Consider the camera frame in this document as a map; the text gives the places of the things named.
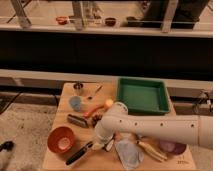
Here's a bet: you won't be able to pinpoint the orange carrot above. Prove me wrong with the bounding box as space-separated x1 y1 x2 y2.
83 105 104 118

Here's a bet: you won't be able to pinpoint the orange bowl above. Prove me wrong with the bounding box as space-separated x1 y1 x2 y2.
47 126 75 154

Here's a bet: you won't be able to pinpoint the wooden table board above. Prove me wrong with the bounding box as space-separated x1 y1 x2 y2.
43 83 197 171

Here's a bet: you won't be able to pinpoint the light blue cloth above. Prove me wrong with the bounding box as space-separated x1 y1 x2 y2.
115 139 144 171

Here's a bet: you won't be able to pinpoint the blue plastic cup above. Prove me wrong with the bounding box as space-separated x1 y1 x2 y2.
69 96 81 112

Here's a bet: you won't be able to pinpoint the dark bowl in background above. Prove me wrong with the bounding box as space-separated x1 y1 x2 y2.
105 17 116 27

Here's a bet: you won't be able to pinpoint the red bowl in background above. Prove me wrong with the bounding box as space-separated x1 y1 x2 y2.
56 16 68 25

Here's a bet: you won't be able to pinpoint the green plastic tray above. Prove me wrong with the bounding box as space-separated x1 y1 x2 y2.
116 78 170 115

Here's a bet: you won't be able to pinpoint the wooden handled utensils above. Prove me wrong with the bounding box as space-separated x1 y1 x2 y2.
137 141 167 162

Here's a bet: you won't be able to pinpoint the metal spoon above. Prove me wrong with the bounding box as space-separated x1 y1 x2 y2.
87 85 103 100

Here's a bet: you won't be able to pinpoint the bunch of dark grapes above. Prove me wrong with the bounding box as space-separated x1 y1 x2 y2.
91 115 102 128

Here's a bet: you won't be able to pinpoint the yellow peach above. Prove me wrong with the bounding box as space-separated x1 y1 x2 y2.
104 99 114 108

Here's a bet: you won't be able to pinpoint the black handled brush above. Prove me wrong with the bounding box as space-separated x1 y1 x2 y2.
65 141 93 165

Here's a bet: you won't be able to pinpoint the purple bowl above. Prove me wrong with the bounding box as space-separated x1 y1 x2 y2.
159 140 187 155

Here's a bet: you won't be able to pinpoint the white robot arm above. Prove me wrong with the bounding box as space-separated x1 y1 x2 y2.
94 102 213 150

